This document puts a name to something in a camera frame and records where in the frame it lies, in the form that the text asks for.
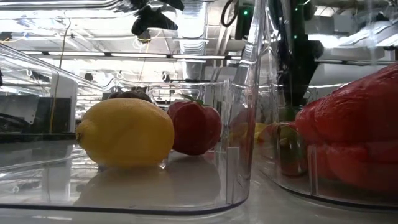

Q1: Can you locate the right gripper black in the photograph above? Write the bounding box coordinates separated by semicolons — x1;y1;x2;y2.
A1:
288;39;325;108

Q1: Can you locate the green bell pepper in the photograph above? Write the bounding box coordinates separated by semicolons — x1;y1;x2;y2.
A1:
276;107;308;162

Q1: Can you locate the dark brown avocado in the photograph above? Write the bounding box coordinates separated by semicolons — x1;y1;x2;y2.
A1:
107;90;153;103

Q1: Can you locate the yellow corn cob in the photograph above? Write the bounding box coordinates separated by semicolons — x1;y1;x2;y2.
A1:
253;123;270;141

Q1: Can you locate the red bell pepper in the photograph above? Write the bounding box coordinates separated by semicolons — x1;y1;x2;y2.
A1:
294;63;398;194

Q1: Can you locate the yellow lemon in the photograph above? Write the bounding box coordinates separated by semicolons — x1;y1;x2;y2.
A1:
75;98;175;169

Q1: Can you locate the black ceiling dome fixture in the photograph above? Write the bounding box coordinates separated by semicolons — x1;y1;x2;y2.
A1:
138;30;152;43

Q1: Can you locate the long ceiling light strip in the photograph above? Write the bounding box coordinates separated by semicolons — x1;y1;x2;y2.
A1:
21;51;242;60

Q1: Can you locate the clear plastic container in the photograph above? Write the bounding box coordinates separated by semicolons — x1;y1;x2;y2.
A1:
245;0;398;212
0;0;261;217

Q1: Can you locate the silver ventilation duct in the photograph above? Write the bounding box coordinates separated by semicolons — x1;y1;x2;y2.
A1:
178;0;210;82

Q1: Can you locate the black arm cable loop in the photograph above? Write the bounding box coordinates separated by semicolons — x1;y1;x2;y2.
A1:
220;0;239;28

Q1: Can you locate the yellow hanging cable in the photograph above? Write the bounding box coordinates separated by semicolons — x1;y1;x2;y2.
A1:
49;18;72;134

